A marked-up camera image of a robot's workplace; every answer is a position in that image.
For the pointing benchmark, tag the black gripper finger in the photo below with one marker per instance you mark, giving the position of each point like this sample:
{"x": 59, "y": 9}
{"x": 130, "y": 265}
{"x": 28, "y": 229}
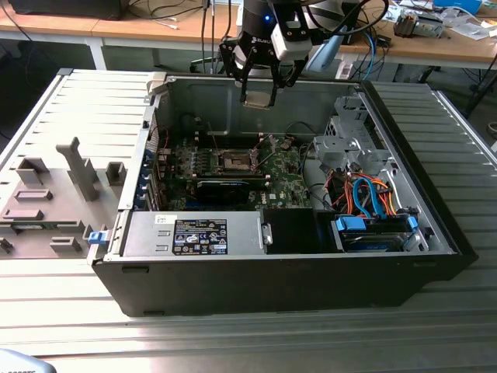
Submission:
{"x": 289, "y": 74}
{"x": 237, "y": 58}

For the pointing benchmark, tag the blue box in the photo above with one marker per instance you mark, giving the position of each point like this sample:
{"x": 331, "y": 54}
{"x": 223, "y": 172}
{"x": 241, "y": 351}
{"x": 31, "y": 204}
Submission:
{"x": 458, "y": 3}

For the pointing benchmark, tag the wooden desk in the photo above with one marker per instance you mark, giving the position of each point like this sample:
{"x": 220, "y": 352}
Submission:
{"x": 116, "y": 29}
{"x": 427, "y": 48}

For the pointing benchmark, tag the black flat box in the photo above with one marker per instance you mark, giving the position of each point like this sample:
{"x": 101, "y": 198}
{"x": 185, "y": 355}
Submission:
{"x": 66, "y": 8}

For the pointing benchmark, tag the CPU with silver top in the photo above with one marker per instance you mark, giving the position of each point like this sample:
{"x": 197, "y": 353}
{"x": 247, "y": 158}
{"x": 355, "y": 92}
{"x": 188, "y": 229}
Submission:
{"x": 256, "y": 99}

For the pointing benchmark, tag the grey metal disk bay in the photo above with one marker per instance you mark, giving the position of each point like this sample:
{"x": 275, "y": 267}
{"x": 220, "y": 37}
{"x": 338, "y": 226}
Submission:
{"x": 338, "y": 147}

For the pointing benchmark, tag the CPU socket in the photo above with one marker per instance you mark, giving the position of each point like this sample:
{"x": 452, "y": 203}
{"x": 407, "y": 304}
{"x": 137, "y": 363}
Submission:
{"x": 235, "y": 163}

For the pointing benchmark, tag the CPU cooler heat sink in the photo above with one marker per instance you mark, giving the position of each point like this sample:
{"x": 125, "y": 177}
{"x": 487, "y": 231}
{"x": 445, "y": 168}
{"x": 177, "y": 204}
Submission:
{"x": 417, "y": 25}

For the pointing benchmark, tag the green motherboard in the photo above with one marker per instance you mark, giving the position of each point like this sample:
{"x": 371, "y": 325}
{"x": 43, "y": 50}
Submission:
{"x": 287, "y": 182}

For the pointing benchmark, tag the hard disk in blue carrier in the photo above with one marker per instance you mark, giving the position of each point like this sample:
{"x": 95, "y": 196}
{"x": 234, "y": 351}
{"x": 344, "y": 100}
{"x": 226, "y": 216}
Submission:
{"x": 369, "y": 242}

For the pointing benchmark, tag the grey rounded device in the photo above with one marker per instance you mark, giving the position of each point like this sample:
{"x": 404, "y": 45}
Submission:
{"x": 19, "y": 363}

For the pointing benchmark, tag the grey power supply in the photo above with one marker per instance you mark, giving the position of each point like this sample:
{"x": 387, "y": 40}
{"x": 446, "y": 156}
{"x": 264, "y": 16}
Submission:
{"x": 147, "y": 233}

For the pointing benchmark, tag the blue plastic clip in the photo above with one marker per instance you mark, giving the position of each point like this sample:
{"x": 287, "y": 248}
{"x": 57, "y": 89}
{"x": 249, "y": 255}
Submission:
{"x": 97, "y": 238}

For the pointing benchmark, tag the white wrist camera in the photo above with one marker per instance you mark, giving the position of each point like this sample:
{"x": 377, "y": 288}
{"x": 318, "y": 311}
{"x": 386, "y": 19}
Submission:
{"x": 291, "y": 48}

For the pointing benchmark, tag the black graphics card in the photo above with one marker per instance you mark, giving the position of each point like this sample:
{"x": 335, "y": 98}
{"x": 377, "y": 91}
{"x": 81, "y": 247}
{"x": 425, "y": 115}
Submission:
{"x": 221, "y": 192}

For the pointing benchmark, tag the black and grey PC case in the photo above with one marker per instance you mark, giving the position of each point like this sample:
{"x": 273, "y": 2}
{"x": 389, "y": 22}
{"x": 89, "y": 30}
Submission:
{"x": 233, "y": 287}

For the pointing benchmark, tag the grey parts rack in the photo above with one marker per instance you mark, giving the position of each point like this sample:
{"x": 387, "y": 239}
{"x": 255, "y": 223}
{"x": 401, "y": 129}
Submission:
{"x": 58, "y": 182}

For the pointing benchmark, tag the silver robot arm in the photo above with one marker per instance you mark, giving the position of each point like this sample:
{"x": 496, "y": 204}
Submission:
{"x": 259, "y": 72}

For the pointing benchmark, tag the small white box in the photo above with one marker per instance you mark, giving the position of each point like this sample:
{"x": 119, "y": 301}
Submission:
{"x": 343, "y": 70}

